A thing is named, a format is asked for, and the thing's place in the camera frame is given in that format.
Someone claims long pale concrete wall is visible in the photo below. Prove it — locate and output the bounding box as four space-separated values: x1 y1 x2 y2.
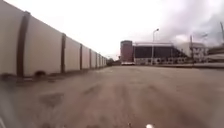
0 0 109 78

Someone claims pale building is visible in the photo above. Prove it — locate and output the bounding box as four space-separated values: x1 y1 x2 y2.
179 41 210 63

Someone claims building with red round tower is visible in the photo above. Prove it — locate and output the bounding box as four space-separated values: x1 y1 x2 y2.
119 39 189 66

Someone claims street lamp pole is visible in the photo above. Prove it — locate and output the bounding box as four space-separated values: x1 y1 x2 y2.
151 27 160 66

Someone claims cracked brown asphalt road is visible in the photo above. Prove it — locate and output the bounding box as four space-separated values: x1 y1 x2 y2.
0 65 224 128

